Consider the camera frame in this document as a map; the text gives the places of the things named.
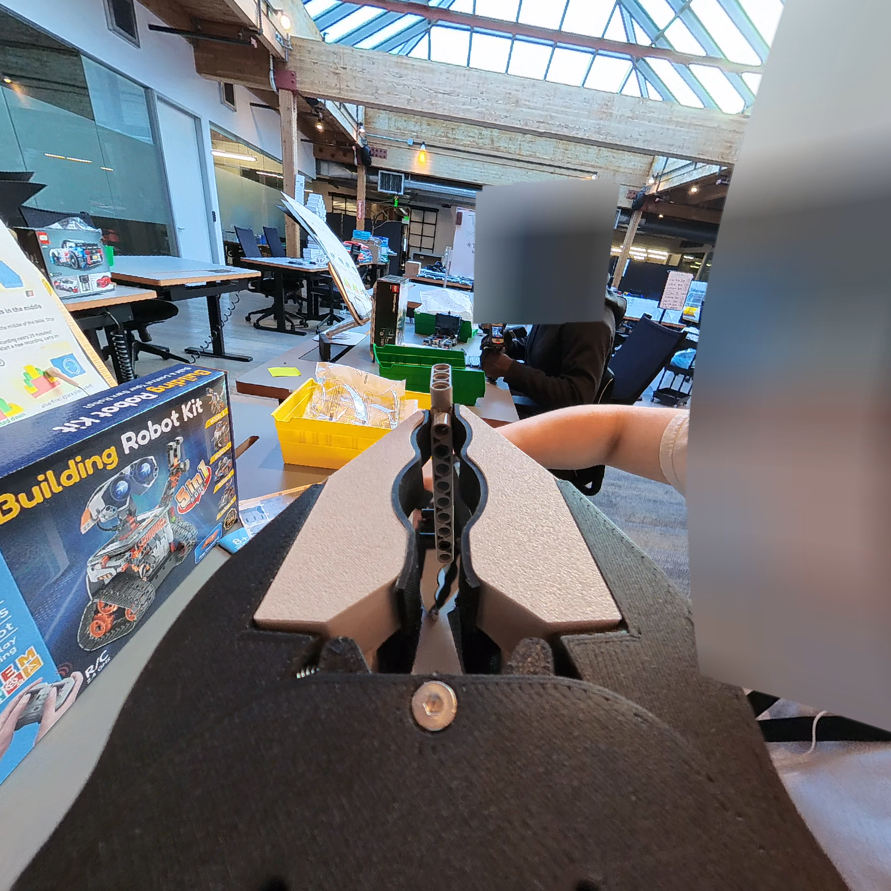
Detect black office chair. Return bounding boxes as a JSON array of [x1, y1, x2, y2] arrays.
[[602, 315, 688, 406], [261, 226, 309, 335], [124, 299, 181, 363], [233, 226, 269, 328]]

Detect dark tall set box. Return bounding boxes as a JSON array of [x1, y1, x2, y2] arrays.
[[371, 276, 410, 348]]

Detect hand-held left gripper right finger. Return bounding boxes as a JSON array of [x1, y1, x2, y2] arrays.
[[456, 407, 622, 675]]

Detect grey office desk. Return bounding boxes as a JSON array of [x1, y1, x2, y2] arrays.
[[235, 327, 519, 427]]

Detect blue robot kit box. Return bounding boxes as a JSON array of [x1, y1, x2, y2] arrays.
[[0, 364, 239, 784]]

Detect toy car set box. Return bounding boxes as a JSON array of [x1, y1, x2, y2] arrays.
[[35, 217, 116, 297]]

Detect wooden poster board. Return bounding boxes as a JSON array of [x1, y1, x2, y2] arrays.
[[0, 219, 118, 388]]

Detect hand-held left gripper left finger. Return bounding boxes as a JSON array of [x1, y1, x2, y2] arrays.
[[252, 409, 427, 675]]

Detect clear plastic bags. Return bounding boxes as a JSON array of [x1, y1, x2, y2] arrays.
[[301, 362, 405, 429]]

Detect tilted instruction poster board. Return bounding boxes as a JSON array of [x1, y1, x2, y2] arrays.
[[280, 193, 373, 342]]

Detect black rolling cart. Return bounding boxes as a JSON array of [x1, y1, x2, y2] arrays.
[[653, 348, 697, 408]]

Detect white instruction poster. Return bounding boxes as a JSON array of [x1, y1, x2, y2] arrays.
[[0, 230, 105, 426]]

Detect person's right forearm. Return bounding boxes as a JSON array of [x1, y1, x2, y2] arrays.
[[497, 406, 672, 481]]

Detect wood-topped desk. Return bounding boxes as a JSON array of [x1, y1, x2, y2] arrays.
[[111, 255, 260, 363], [61, 284, 158, 384], [241, 256, 334, 335]]

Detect whiteboard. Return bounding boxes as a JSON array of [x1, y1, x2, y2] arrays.
[[452, 207, 481, 279]]

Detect green parts bin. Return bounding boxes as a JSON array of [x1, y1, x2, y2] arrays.
[[414, 311, 483, 344], [374, 343, 486, 406]]

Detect black body strap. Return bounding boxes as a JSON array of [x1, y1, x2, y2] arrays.
[[748, 689, 891, 743]]

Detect yellow plastic bin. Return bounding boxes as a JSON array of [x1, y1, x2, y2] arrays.
[[271, 378, 433, 469]]

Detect blue leaflet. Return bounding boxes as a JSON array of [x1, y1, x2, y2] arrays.
[[237, 487, 310, 551]]

